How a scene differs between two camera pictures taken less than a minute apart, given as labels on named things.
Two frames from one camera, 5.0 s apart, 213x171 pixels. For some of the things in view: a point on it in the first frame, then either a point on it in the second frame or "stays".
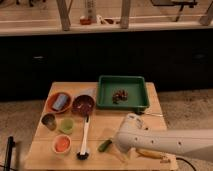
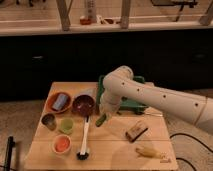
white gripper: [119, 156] -> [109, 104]
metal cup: [49, 121] stays
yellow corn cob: [148, 153] stays
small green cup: [66, 125] stays
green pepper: [104, 145] -> [100, 120]
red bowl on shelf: [87, 21] stays
